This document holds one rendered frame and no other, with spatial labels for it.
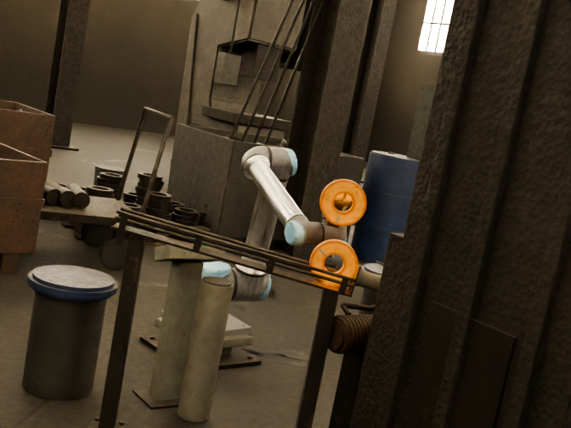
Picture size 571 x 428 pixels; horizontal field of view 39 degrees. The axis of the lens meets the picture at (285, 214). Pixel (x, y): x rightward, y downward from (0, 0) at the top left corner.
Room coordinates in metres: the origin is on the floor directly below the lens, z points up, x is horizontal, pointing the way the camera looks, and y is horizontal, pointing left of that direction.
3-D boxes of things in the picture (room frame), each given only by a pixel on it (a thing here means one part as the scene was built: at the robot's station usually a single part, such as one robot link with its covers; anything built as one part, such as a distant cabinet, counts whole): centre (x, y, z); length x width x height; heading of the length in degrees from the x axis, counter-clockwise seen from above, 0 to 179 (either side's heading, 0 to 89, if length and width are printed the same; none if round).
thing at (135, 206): (5.86, 1.04, 0.22); 1.20 x 0.81 x 0.44; 122
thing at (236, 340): (3.47, 0.26, 0.10); 0.32 x 0.32 x 0.04; 43
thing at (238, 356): (3.47, 0.26, 0.04); 0.40 x 0.40 x 0.08; 43
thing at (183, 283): (2.89, 0.32, 0.31); 0.24 x 0.16 x 0.62; 127
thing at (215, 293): (2.79, 0.20, 0.26); 0.12 x 0.12 x 0.52
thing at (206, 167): (6.36, 0.22, 0.43); 1.23 x 0.93 x 0.87; 125
